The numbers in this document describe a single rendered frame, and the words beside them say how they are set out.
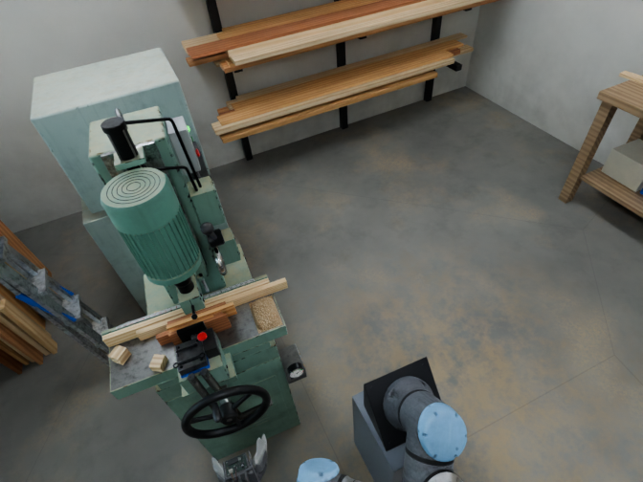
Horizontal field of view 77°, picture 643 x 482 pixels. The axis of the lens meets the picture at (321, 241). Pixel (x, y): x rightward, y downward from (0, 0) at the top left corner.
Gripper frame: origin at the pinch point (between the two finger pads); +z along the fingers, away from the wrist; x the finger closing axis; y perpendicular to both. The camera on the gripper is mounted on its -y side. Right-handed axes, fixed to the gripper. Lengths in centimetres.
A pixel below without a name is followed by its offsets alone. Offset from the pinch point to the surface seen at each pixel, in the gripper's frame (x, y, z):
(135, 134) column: 0, 82, 48
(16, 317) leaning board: 105, -4, 143
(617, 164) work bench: -275, -20, 108
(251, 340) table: -11.7, 8.8, 32.0
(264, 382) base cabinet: -10.6, -20.7, 42.6
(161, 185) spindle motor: -4, 72, 24
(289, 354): -24, -15, 46
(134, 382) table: 27.5, 10.2, 31.9
